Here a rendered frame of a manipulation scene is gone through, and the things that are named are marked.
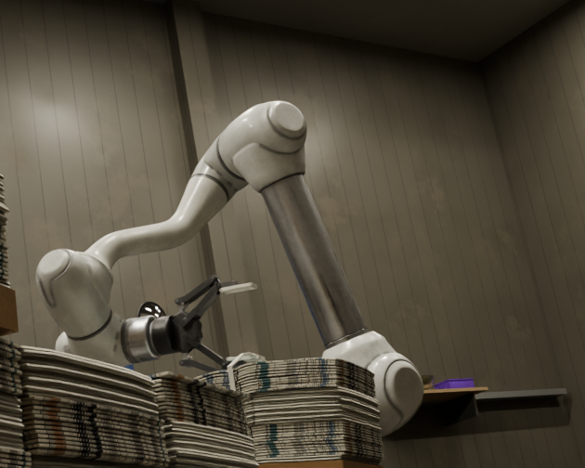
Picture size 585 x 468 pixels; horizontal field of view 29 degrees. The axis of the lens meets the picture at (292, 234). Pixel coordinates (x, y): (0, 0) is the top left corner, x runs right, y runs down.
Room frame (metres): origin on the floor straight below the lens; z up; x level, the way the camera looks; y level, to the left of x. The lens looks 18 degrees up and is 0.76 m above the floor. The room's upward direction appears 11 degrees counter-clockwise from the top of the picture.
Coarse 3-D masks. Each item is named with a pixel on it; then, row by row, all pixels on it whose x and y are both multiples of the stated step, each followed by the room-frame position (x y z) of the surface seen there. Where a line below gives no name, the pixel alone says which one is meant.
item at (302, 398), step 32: (256, 384) 2.03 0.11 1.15; (288, 384) 2.01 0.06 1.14; (320, 384) 1.99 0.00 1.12; (352, 384) 2.09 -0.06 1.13; (256, 416) 2.03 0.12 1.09; (288, 416) 2.02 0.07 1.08; (320, 416) 2.00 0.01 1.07; (352, 416) 2.06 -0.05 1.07; (288, 448) 2.03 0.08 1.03; (320, 448) 2.01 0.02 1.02; (352, 448) 2.05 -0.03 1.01
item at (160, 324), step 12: (180, 312) 2.20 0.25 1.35; (156, 324) 2.19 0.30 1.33; (168, 324) 2.19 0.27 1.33; (192, 324) 2.20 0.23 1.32; (156, 336) 2.19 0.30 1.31; (168, 336) 2.19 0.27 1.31; (180, 336) 2.20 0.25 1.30; (192, 336) 2.20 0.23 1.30; (156, 348) 2.20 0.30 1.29; (168, 348) 2.20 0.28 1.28; (180, 348) 2.20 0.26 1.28; (192, 348) 2.21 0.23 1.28
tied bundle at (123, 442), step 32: (32, 352) 1.12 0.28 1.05; (32, 384) 1.11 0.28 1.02; (64, 384) 1.17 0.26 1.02; (96, 384) 1.24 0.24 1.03; (128, 384) 1.30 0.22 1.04; (32, 416) 1.10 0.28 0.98; (64, 416) 1.16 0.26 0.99; (96, 416) 1.22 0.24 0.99; (128, 416) 1.29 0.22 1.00; (32, 448) 1.11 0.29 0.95; (64, 448) 1.15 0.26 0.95; (96, 448) 1.21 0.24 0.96; (128, 448) 1.28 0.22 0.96; (160, 448) 1.36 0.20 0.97
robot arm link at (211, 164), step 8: (216, 144) 2.38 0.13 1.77; (208, 152) 2.41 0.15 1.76; (216, 152) 2.38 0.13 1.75; (208, 160) 2.40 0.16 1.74; (216, 160) 2.39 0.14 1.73; (200, 168) 2.42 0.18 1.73; (208, 168) 2.41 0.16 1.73; (216, 168) 2.40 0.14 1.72; (224, 168) 2.39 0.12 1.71; (216, 176) 2.40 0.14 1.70; (224, 176) 2.41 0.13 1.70; (232, 176) 2.40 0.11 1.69; (224, 184) 2.41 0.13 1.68; (232, 184) 2.43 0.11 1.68; (240, 184) 2.43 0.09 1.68; (232, 192) 2.45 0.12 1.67
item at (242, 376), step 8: (240, 368) 2.04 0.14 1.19; (248, 368) 2.03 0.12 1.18; (216, 376) 2.05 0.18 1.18; (224, 376) 2.04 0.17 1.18; (240, 376) 2.04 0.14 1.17; (248, 376) 2.03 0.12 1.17; (216, 384) 2.04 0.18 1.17; (224, 384) 2.04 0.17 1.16; (240, 384) 2.04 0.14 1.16; (248, 384) 2.03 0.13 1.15; (240, 392) 2.03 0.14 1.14; (248, 392) 2.03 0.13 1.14; (240, 400) 2.04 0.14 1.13; (248, 400) 2.04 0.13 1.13; (248, 408) 2.03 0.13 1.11; (248, 416) 2.04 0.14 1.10; (248, 424) 2.04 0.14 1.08; (256, 432) 2.04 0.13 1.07; (256, 440) 2.04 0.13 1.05; (256, 448) 2.04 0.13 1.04; (256, 456) 2.04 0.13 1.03
